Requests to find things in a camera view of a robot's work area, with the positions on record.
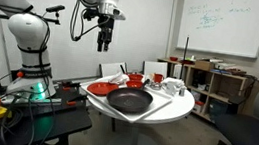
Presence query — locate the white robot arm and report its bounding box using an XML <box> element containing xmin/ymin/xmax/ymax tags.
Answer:
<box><xmin>0</xmin><ymin>0</ymin><xmax>125</xmax><ymax>99</ymax></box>

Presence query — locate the wall whiteboard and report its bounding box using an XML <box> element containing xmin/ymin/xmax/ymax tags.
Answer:
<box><xmin>176</xmin><ymin>0</ymin><xmax>259</xmax><ymax>59</ymax></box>

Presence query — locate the large red plate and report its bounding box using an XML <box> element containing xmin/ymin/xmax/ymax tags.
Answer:
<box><xmin>87</xmin><ymin>82</ymin><xmax>118</xmax><ymax>96</ymax></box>

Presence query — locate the black frying pan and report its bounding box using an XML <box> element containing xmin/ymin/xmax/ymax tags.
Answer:
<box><xmin>106</xmin><ymin>80</ymin><xmax>153</xmax><ymax>113</ymax></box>

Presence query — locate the wooden shelf unit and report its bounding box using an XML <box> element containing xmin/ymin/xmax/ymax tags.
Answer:
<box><xmin>149</xmin><ymin>56</ymin><xmax>259</xmax><ymax>130</ymax></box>

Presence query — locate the white chair back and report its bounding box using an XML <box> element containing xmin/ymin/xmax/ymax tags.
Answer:
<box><xmin>99</xmin><ymin>62</ymin><xmax>127</xmax><ymax>77</ymax></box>

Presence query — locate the red and white towel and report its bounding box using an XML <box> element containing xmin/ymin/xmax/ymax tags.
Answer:
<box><xmin>108</xmin><ymin>72</ymin><xmax>129</xmax><ymax>85</ymax></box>

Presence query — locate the round white table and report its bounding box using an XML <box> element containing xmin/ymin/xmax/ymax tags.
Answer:
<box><xmin>80</xmin><ymin>73</ymin><xmax>198</xmax><ymax>145</ymax></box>

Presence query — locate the black workbench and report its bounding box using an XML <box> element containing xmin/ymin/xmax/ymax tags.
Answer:
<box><xmin>0</xmin><ymin>74</ymin><xmax>98</xmax><ymax>145</ymax></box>

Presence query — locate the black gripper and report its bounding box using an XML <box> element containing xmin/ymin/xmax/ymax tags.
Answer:
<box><xmin>97</xmin><ymin>15</ymin><xmax>114</xmax><ymax>52</ymax></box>

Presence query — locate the cardboard box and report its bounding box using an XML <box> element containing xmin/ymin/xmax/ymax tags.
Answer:
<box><xmin>195</xmin><ymin>60</ymin><xmax>214</xmax><ymax>71</ymax></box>

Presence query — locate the red mug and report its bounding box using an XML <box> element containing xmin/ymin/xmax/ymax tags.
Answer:
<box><xmin>153</xmin><ymin>73</ymin><xmax>164</xmax><ymax>83</ymax></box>

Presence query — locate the red bowl with food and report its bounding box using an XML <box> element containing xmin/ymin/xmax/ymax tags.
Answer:
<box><xmin>128</xmin><ymin>73</ymin><xmax>143</xmax><ymax>81</ymax></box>

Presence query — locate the white mug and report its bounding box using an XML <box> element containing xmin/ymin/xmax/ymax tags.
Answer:
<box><xmin>166</xmin><ymin>82</ymin><xmax>177</xmax><ymax>95</ymax></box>

